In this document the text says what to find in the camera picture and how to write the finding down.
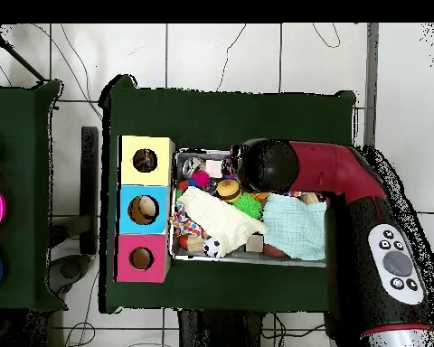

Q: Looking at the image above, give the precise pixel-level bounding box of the black tripod leg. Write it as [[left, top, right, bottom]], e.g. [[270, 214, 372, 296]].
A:
[[0, 23, 47, 82]]

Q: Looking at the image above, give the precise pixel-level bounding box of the crushed silver can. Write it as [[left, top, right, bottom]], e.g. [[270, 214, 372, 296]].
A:
[[181, 155, 204, 178]]

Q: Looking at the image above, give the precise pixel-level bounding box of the colourful polka dot cloth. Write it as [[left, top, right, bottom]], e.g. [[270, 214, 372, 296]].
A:
[[133, 149, 157, 172], [170, 202, 205, 239]]

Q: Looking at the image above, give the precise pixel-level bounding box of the small toy soccer ball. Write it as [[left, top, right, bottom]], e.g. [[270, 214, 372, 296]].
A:
[[202, 235, 222, 258]]

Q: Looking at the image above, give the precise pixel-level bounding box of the dark green tablecloth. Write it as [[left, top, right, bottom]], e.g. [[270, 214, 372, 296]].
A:
[[0, 80, 68, 313], [99, 74, 358, 319]]

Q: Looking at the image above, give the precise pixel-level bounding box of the hamburger toy ball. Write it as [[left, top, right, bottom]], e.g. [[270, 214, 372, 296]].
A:
[[215, 178, 242, 203]]

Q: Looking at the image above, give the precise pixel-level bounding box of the mint green waffle cloth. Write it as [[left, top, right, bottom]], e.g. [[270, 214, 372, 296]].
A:
[[261, 192, 328, 261]]

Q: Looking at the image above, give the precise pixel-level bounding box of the wooden box with three holes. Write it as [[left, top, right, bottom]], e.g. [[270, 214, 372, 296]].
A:
[[114, 135, 176, 284]]

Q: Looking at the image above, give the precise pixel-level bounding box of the grey metal bar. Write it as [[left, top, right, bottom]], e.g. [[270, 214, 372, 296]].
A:
[[363, 23, 381, 147]]

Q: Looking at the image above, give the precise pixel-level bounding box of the shallow mesh bin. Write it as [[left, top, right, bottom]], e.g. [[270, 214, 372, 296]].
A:
[[167, 147, 328, 268]]

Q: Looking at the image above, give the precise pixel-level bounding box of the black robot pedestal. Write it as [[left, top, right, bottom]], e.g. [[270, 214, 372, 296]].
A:
[[178, 308, 265, 347]]

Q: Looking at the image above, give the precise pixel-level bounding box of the green spiky rubber ball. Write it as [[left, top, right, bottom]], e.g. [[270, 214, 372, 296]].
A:
[[232, 191, 265, 220]]

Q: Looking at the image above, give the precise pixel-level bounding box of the cream waffle cloth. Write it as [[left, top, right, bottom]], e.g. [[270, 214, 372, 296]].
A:
[[176, 185, 269, 259]]

